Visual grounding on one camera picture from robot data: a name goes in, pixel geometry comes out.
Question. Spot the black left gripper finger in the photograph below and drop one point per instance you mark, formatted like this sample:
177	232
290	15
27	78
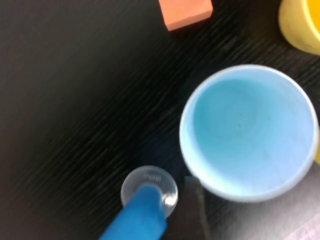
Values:
197	217

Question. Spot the light blue plastic cup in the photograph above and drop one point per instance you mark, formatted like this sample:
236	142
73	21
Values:
250	130

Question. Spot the blue paper-wrapped clear goblet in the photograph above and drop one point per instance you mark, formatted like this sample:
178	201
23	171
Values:
142	210

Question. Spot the yellow foam cube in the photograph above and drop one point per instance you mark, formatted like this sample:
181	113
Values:
318	150

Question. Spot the orange foam cube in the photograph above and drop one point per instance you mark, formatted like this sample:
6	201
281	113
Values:
185	12

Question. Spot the yellow plastic cup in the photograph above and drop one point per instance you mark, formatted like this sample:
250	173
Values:
295	32

